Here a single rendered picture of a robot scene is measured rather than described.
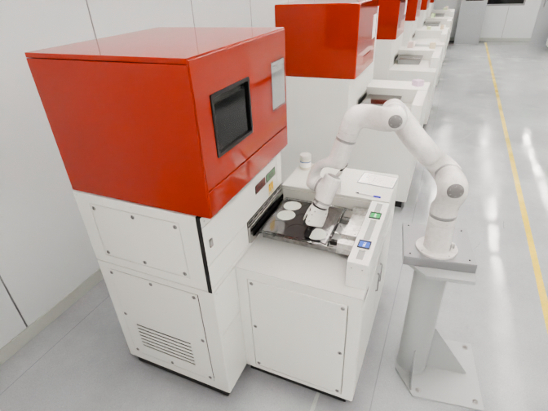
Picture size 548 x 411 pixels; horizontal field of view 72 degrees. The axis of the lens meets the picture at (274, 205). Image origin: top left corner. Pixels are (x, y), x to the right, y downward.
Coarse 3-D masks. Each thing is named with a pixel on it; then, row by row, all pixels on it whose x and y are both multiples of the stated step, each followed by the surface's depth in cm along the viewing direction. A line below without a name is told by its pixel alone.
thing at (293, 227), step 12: (276, 216) 208; (300, 216) 207; (336, 216) 205; (264, 228) 198; (276, 228) 198; (288, 228) 198; (300, 228) 197; (324, 228) 196; (312, 240) 188; (324, 240) 188
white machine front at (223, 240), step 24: (264, 168) 199; (240, 192) 177; (264, 192) 204; (216, 216) 161; (240, 216) 182; (264, 216) 214; (216, 240) 164; (240, 240) 186; (216, 264) 168; (216, 288) 172
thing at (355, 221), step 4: (352, 216) 208; (356, 216) 208; (360, 216) 208; (364, 216) 208; (352, 220) 205; (356, 220) 205; (360, 220) 205; (348, 224) 202; (352, 224) 202; (356, 224) 201; (360, 224) 201; (348, 228) 199; (352, 228) 198; (356, 228) 198; (356, 232) 195; (336, 248) 185; (340, 248) 185; (336, 252) 186; (340, 252) 185; (344, 252) 184; (348, 252) 183
